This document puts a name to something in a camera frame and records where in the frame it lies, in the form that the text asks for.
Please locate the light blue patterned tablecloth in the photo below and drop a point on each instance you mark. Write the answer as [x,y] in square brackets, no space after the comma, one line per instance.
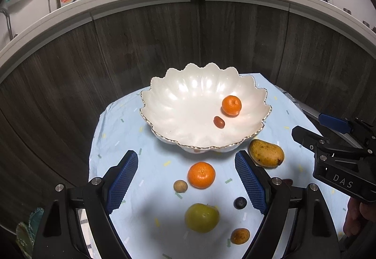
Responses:
[152,144]

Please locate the tan longan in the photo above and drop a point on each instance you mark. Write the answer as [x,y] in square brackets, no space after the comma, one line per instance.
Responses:
[179,186]

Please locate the large orange mandarin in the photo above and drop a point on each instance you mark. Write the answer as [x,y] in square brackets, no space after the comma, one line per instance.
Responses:
[201,175]

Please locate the dark blueberry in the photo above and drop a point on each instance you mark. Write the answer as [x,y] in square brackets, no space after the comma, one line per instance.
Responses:
[240,203]

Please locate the teal patterned cloth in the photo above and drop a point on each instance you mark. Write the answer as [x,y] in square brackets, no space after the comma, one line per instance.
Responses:
[28,232]

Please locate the yellow mango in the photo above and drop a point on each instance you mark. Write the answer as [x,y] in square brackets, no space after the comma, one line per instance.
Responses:
[265,153]

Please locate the small orange mandarin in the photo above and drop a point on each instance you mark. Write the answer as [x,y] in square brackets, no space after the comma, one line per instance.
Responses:
[231,105]

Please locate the white scalloped bowl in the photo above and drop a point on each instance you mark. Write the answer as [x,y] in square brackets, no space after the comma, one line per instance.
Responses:
[182,100]

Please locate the brownish orange small fruit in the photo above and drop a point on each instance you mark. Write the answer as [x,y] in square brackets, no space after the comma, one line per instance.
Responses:
[240,236]

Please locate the green round fruit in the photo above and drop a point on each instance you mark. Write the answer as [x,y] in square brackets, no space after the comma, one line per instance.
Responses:
[202,217]

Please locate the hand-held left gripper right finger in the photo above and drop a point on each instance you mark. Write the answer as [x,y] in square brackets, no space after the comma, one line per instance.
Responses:
[252,185]

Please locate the person's right hand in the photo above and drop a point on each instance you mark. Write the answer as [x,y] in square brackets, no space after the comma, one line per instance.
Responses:
[359,218]

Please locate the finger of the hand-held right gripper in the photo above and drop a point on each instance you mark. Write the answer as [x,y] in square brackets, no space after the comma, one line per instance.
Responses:
[335,124]
[308,138]

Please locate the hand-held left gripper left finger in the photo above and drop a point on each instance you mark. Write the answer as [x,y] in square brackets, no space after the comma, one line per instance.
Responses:
[123,181]

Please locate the dark wood cabinet door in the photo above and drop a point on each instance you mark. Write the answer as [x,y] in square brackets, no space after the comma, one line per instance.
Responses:
[44,100]
[332,71]
[147,41]
[243,36]

